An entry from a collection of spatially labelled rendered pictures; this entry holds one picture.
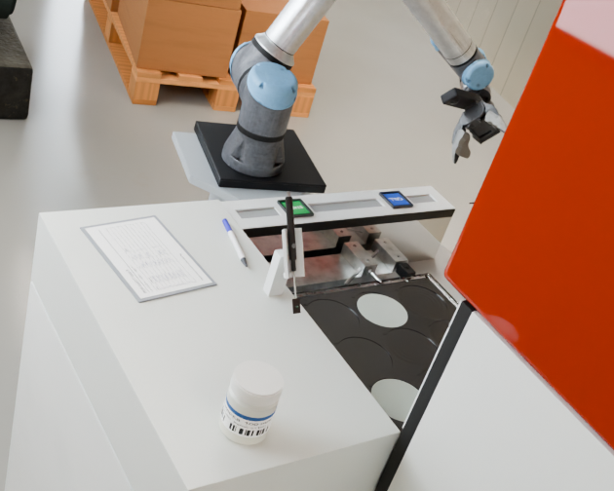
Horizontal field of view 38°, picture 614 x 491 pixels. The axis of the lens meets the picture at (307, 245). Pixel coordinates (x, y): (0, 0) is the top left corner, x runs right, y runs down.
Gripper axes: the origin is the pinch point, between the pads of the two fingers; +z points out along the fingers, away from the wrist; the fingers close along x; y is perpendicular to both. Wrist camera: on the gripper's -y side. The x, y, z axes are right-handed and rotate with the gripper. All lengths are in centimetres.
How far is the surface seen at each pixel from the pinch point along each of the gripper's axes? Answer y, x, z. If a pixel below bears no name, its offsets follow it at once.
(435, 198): -9.7, 6.5, 18.4
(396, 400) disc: -30, 3, 79
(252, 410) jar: -64, 0, 95
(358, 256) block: -27, 14, 41
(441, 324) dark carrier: -16, 3, 57
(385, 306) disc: -25, 9, 54
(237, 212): -52, 23, 40
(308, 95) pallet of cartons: 72, 136, -180
